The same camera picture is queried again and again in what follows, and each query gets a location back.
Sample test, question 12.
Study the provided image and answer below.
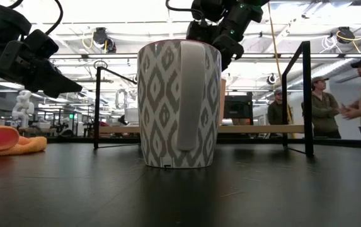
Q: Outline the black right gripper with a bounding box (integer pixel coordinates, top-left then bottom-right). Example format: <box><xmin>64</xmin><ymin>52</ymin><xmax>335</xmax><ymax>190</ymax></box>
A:
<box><xmin>212</xmin><ymin>3</ymin><xmax>265</xmax><ymax>72</ymax></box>

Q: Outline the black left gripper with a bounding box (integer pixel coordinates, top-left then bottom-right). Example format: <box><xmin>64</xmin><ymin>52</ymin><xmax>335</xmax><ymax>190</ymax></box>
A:
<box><xmin>0</xmin><ymin>1</ymin><xmax>83</xmax><ymax>98</ymax></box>

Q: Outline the grey white patterned mug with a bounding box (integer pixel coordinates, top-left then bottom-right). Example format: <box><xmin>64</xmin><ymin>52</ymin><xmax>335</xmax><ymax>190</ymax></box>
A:
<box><xmin>137</xmin><ymin>39</ymin><xmax>222</xmax><ymax>170</ymax></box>

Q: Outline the white robot figure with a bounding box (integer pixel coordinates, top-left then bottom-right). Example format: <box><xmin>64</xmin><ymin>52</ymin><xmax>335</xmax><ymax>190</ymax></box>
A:
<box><xmin>11</xmin><ymin>90</ymin><xmax>35</xmax><ymax>127</ymax></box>

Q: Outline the black monitor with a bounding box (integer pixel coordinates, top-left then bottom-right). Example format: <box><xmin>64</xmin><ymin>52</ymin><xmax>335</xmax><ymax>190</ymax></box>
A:
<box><xmin>223</xmin><ymin>94</ymin><xmax>253</xmax><ymax>120</ymax></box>

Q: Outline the orange cloth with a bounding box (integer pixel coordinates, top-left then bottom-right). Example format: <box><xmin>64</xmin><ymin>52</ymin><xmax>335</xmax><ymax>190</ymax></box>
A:
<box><xmin>0</xmin><ymin>120</ymin><xmax>48</xmax><ymax>158</ymax></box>

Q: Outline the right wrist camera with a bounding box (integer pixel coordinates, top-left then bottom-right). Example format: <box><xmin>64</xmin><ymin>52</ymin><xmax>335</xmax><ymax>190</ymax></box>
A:
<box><xmin>185</xmin><ymin>19</ymin><xmax>221</xmax><ymax>44</ymax></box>

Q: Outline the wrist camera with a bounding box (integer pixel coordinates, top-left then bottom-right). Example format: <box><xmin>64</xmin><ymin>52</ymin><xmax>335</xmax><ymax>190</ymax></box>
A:
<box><xmin>185</xmin><ymin>19</ymin><xmax>221</xmax><ymax>44</ymax></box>
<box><xmin>22</xmin><ymin>29</ymin><xmax>60</xmax><ymax>59</ymax></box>

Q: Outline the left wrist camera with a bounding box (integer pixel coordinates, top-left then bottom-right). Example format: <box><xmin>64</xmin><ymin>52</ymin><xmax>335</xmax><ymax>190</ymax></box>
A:
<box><xmin>22</xmin><ymin>29</ymin><xmax>60</xmax><ymax>59</ymax></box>

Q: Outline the yellow cable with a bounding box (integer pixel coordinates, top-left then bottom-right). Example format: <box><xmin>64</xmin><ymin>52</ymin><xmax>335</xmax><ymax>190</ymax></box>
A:
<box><xmin>267</xmin><ymin>3</ymin><xmax>284</xmax><ymax>89</ymax></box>

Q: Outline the black aluminium table frame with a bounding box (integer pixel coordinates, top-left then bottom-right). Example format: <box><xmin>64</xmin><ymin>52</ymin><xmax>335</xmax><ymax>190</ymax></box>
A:
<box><xmin>46</xmin><ymin>137</ymin><xmax>361</xmax><ymax>149</ymax></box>

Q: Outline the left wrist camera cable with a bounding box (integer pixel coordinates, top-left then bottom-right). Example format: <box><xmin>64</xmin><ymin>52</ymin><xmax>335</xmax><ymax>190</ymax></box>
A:
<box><xmin>8</xmin><ymin>0</ymin><xmax>64</xmax><ymax>35</ymax></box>

